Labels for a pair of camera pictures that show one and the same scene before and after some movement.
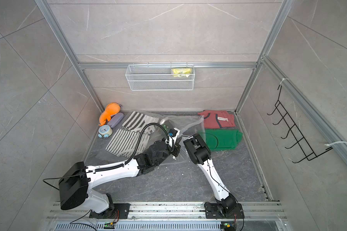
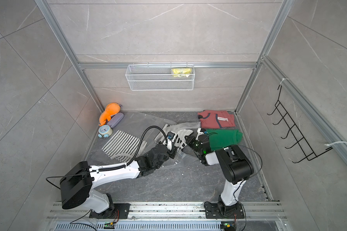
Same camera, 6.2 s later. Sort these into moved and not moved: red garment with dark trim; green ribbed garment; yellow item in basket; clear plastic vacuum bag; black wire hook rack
Moved: clear plastic vacuum bag
Not moved: black wire hook rack; yellow item in basket; green ribbed garment; red garment with dark trim
